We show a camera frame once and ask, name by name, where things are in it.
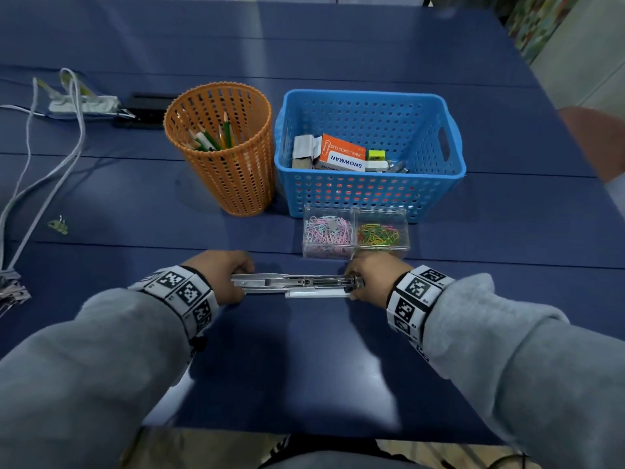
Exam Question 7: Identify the black flat device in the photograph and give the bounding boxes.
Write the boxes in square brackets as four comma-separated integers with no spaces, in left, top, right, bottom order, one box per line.
[113,93,179,130]

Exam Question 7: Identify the person's right forearm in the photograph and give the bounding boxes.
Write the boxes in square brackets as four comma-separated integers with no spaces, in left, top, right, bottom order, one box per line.
[422,273,625,469]

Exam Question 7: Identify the black cable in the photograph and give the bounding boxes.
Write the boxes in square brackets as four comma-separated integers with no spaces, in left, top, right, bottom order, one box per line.
[486,453,544,469]

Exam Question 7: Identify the person's right hand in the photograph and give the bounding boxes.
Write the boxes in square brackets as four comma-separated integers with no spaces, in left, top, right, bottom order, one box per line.
[345,251,414,309]

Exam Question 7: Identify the colourful patterned mat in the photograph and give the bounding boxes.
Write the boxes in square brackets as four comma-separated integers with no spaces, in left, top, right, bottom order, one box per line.
[505,0,583,65]

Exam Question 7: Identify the silver stapler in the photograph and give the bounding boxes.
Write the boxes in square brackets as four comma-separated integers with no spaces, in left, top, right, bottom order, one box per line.
[230,273,365,299]

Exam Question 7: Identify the silver metal connectors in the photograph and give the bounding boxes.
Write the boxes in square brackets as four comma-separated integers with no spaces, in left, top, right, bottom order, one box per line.
[0,269,31,315]

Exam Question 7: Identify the white cable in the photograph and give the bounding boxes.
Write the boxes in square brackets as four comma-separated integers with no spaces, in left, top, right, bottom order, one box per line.
[0,77,40,230]
[5,68,87,271]

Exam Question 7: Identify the person's left forearm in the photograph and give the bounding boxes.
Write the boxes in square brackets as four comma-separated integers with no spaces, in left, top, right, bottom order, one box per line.
[0,288,196,469]

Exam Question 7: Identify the person's left hand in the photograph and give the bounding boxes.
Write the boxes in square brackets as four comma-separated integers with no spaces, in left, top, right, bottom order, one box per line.
[181,250,256,306]

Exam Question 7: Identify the white power strip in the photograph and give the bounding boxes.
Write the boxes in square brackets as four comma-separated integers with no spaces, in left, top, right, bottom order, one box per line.
[48,95,121,116]

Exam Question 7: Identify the orange perforated pen holder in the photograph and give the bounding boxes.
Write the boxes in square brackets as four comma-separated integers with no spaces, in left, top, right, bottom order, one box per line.
[163,82,274,218]

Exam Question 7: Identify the white and green pencil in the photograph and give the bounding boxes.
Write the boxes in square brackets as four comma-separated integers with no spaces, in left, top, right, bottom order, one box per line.
[188,123,221,152]

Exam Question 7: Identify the white marker wristband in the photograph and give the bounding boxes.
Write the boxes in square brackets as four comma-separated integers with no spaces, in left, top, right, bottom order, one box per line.
[128,265,220,340]
[386,265,456,363]

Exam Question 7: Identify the orange and white staple box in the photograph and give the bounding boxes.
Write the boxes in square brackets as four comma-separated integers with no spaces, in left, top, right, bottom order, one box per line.
[315,134,367,172]

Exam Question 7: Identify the clear box of pink paperclips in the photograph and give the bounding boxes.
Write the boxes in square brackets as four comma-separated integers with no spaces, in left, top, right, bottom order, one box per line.
[302,206,357,261]

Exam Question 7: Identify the grey and white small box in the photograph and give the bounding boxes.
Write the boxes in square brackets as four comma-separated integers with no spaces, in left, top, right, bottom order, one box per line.
[291,134,323,170]

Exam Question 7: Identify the brown chair seat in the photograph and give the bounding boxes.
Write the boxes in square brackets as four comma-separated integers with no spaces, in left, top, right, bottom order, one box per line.
[558,106,625,184]

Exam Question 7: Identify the blue perforated plastic basket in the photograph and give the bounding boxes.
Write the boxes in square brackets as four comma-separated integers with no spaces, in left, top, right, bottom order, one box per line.
[274,89,467,224]

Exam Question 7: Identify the clear box of coloured paperclips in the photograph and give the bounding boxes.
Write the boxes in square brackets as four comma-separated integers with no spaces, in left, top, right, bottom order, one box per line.
[354,206,411,260]

